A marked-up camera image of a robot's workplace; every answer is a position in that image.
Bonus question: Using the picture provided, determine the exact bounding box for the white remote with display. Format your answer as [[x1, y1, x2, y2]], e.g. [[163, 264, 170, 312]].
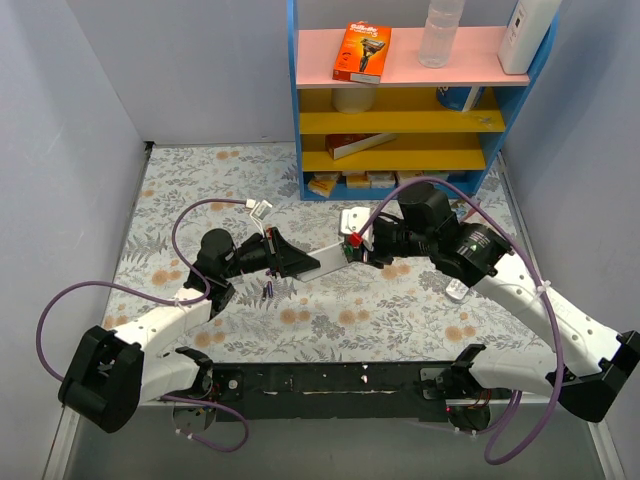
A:
[[297, 241, 350, 282]]

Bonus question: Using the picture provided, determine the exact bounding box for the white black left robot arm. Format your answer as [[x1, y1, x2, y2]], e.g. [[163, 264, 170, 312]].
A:
[[58, 228, 321, 433]]

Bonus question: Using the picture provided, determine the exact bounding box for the small white remote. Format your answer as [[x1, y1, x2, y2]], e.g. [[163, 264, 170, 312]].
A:
[[445, 279, 470, 303]]

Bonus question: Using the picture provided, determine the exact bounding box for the orange white sponge pack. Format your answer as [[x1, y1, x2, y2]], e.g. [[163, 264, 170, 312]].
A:
[[344, 172, 371, 189]]

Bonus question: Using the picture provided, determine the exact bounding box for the yellow sponge pack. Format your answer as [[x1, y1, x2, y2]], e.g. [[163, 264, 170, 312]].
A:
[[307, 178, 337, 198]]

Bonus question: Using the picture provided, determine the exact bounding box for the floral table mat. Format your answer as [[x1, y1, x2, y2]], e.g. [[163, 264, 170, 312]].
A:
[[103, 144, 549, 362]]

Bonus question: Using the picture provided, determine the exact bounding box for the red white carton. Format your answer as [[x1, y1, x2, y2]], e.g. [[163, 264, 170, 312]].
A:
[[324, 133, 397, 160]]

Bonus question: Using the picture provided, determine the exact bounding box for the blue shelf unit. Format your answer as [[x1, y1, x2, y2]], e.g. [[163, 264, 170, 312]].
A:
[[287, 1, 558, 201]]

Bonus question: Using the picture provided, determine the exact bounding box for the white cup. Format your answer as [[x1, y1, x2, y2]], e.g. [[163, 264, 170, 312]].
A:
[[331, 88, 377, 114]]

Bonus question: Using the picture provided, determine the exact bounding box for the blue white can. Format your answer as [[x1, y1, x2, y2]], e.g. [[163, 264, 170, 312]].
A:
[[436, 86, 485, 112]]

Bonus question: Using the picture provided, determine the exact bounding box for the orange razor box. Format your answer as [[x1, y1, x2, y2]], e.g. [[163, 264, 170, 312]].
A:
[[332, 22, 392, 85]]

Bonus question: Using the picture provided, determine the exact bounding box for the clear plastic bottle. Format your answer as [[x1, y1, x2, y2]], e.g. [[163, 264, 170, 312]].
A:
[[418, 0, 466, 68]]

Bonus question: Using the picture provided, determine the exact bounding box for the white rectangular device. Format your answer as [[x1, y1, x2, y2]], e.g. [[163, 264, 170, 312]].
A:
[[498, 0, 562, 75]]

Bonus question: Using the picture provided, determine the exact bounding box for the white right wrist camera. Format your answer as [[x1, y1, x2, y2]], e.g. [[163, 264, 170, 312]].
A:
[[339, 207, 374, 250]]

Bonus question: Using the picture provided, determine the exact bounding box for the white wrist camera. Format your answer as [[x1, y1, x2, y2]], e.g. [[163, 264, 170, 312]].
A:
[[339, 207, 374, 250], [245, 199, 273, 233]]

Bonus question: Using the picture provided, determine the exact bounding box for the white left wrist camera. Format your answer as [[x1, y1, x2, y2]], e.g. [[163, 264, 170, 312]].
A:
[[245, 199, 273, 233]]

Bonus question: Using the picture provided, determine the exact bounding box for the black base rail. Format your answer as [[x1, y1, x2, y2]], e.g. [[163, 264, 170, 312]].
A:
[[169, 359, 521, 426]]

